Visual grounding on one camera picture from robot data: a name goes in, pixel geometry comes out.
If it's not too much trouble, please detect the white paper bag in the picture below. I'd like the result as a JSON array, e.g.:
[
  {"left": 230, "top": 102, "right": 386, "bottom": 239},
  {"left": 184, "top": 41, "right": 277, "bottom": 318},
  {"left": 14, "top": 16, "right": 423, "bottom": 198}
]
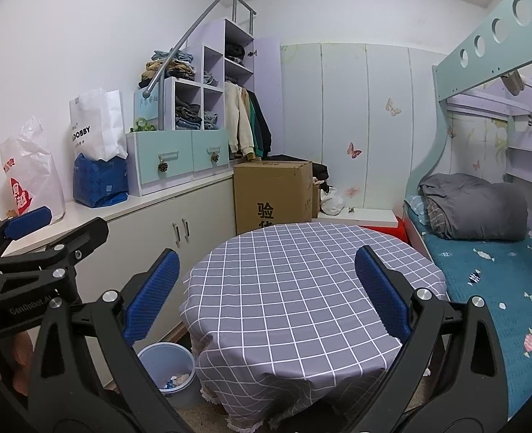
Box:
[{"left": 69, "top": 88, "right": 129, "bottom": 161}]

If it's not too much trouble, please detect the folded jeans stack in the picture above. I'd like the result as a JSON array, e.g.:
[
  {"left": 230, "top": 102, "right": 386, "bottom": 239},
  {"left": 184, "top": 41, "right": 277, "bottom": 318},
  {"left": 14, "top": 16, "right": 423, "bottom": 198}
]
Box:
[{"left": 175, "top": 104, "right": 204, "bottom": 131}]

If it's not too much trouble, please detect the light blue waste bin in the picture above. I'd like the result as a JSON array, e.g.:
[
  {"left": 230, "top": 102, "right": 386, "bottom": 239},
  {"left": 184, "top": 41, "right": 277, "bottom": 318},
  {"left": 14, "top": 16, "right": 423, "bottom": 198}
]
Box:
[{"left": 137, "top": 343, "right": 197, "bottom": 409}]

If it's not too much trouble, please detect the red plastic basin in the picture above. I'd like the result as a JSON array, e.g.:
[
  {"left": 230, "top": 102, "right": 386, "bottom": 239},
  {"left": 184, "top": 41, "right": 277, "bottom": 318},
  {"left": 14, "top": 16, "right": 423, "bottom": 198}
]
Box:
[{"left": 361, "top": 216, "right": 406, "bottom": 242}]

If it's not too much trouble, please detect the pile of folded clothes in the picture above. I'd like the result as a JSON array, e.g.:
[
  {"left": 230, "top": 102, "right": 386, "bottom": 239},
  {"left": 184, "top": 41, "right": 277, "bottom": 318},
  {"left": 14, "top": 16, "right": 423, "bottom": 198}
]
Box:
[{"left": 137, "top": 49, "right": 197, "bottom": 88}]

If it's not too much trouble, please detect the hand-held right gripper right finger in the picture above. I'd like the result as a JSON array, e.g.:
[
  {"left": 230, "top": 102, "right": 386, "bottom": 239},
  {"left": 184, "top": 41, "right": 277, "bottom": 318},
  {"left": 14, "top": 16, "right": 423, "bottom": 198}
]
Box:
[{"left": 355, "top": 244, "right": 510, "bottom": 433}]

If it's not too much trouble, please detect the grey quilt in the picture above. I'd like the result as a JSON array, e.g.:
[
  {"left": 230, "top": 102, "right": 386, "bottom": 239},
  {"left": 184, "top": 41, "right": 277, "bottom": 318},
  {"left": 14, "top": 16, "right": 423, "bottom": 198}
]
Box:
[{"left": 418, "top": 172, "right": 529, "bottom": 241}]

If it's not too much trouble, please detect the green hanging jacket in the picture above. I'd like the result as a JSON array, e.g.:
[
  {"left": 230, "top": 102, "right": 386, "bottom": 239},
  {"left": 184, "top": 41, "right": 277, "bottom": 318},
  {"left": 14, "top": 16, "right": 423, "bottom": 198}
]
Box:
[{"left": 245, "top": 90, "right": 263, "bottom": 158}]

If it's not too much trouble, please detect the blue candy print bedsheet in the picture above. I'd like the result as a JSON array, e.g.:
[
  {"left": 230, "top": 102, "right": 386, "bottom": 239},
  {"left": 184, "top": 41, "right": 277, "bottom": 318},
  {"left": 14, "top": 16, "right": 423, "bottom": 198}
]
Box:
[{"left": 422, "top": 230, "right": 532, "bottom": 420}]

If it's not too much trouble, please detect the teal bunk bed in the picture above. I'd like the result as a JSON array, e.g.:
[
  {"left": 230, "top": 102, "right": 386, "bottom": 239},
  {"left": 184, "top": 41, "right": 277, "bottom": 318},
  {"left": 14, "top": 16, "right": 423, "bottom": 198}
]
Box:
[{"left": 404, "top": 0, "right": 532, "bottom": 420}]

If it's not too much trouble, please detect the blue plaid pillow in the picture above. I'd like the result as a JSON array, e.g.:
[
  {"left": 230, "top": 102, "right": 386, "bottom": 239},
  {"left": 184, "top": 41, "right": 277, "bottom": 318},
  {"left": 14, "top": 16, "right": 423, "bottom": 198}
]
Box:
[{"left": 406, "top": 196, "right": 429, "bottom": 226}]

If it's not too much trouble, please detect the brown cloth pouch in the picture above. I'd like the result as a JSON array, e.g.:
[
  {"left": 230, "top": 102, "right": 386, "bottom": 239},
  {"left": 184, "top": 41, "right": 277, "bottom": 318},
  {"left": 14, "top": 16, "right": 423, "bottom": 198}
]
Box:
[{"left": 503, "top": 71, "right": 526, "bottom": 96}]

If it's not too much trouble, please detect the large cardboard box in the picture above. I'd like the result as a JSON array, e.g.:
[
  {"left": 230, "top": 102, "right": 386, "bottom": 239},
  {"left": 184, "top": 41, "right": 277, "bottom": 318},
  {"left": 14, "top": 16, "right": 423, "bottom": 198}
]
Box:
[{"left": 233, "top": 160, "right": 314, "bottom": 235}]

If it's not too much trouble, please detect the purple stepped storage cabinet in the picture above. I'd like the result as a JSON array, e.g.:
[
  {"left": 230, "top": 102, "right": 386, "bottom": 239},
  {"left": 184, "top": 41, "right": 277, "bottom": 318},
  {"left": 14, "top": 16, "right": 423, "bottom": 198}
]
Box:
[{"left": 126, "top": 18, "right": 281, "bottom": 197}]

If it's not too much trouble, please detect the pink checked fringed tablecloth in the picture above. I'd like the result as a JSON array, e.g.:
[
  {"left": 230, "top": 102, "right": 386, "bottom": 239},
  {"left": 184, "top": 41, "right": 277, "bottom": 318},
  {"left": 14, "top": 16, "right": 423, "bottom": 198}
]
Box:
[{"left": 200, "top": 383, "right": 267, "bottom": 431}]

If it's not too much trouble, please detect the white wardrobe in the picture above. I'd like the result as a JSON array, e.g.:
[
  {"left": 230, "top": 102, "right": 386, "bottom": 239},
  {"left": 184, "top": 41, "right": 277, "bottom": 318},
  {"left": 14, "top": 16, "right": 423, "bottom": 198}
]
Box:
[{"left": 279, "top": 43, "right": 449, "bottom": 213}]

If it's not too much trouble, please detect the large teal drawer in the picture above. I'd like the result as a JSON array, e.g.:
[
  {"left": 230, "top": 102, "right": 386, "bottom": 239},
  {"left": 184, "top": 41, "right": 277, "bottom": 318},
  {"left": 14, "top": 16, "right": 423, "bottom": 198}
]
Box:
[{"left": 133, "top": 131, "right": 193, "bottom": 188}]

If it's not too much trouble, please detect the low white cabinet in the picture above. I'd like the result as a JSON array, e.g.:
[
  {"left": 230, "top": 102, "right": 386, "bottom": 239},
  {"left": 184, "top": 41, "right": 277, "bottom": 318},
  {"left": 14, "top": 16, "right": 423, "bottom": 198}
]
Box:
[{"left": 4, "top": 169, "right": 237, "bottom": 389}]

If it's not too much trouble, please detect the person's left hand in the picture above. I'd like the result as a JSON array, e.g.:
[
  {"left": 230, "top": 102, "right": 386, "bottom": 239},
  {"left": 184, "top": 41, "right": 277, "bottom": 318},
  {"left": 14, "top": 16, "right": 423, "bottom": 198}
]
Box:
[{"left": 0, "top": 330, "right": 35, "bottom": 398}]

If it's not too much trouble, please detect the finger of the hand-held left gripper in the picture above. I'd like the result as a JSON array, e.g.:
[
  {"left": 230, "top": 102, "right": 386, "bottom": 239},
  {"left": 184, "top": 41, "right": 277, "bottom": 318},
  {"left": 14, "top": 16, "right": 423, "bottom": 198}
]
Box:
[
  {"left": 0, "top": 217, "right": 110, "bottom": 283},
  {"left": 0, "top": 206, "right": 52, "bottom": 260}
]

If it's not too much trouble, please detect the blue woven bag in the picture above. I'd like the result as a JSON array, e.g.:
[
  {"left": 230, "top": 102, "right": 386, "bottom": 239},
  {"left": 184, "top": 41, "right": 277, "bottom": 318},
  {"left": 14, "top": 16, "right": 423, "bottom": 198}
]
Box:
[{"left": 73, "top": 153, "right": 130, "bottom": 209}]

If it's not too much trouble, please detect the dark hanging jacket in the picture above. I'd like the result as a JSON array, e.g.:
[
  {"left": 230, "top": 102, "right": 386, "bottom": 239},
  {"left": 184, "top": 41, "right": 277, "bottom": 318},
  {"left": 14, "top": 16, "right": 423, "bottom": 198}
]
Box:
[{"left": 250, "top": 92, "right": 274, "bottom": 158}]

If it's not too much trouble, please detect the white plastic bag red print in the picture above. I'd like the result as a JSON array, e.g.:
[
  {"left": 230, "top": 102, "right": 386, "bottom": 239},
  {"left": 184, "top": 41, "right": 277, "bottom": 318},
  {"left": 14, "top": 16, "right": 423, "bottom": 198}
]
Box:
[{"left": 0, "top": 116, "right": 66, "bottom": 224}]

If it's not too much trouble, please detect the white low platform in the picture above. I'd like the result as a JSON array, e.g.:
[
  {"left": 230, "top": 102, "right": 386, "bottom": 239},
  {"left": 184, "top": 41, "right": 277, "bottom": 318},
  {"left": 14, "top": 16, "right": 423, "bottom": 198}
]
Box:
[{"left": 315, "top": 207, "right": 400, "bottom": 228}]

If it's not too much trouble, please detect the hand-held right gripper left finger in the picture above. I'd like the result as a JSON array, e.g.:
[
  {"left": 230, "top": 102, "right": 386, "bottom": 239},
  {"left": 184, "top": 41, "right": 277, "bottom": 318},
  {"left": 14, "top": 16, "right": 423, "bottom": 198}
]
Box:
[{"left": 26, "top": 249, "right": 192, "bottom": 433}]

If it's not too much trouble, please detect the grey metal handrail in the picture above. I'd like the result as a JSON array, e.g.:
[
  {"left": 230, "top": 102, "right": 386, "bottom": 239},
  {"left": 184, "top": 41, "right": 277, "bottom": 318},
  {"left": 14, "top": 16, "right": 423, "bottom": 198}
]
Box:
[{"left": 149, "top": 0, "right": 257, "bottom": 131}]

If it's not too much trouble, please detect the grey checked tablecloth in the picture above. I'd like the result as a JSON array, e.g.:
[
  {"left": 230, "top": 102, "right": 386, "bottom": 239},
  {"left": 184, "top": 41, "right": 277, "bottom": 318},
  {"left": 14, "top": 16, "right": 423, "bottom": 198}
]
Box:
[{"left": 180, "top": 222, "right": 448, "bottom": 416}]

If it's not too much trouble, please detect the white crumpled plastic bag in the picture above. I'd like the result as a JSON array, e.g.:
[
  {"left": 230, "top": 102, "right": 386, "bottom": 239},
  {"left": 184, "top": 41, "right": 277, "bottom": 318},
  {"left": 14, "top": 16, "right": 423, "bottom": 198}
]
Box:
[{"left": 320, "top": 187, "right": 345, "bottom": 216}]

